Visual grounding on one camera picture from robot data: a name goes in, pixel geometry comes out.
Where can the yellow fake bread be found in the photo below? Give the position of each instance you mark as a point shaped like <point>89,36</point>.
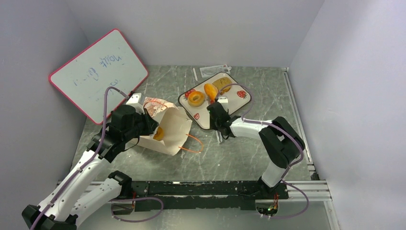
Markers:
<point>223,84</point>

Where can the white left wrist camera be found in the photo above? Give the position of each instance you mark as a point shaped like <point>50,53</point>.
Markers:
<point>137,101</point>

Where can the metal tongs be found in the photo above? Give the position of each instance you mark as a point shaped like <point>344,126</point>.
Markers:
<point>219,137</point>

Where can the white pen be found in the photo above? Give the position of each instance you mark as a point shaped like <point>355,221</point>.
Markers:
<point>195,74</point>

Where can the strawberry pattern tray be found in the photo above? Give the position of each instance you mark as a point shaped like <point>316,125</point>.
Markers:
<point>237,98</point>

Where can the clear plastic package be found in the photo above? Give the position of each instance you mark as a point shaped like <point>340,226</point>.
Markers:
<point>207,72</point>

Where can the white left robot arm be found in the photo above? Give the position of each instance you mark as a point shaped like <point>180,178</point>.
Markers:
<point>67,207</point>

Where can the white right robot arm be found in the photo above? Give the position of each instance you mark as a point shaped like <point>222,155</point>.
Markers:
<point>282,143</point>

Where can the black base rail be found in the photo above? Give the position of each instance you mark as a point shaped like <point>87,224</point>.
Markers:
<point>205,194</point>

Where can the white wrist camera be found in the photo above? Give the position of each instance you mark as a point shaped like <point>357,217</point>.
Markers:
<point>137,101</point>
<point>224,102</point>

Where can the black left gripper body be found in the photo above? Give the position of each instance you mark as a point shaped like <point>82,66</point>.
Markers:
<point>142,126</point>

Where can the aluminium frame rail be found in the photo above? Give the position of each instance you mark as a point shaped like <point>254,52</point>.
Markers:
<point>316,190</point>

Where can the pink framed whiteboard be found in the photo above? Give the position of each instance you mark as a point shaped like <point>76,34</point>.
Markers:
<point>108,62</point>

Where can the small orange fake bun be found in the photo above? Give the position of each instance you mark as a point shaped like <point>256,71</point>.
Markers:
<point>159,135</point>

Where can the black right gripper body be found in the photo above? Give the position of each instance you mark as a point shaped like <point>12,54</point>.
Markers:
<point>216,108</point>

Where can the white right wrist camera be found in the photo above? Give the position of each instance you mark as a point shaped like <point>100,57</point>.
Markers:
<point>224,102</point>

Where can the orange fake bread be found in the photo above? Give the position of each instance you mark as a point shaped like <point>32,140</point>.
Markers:
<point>211,91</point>

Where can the white paper bag orange handles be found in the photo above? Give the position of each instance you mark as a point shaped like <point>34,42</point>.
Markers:
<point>176,125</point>

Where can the ring doughnut fake bread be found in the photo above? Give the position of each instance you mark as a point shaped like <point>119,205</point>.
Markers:
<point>196,98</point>

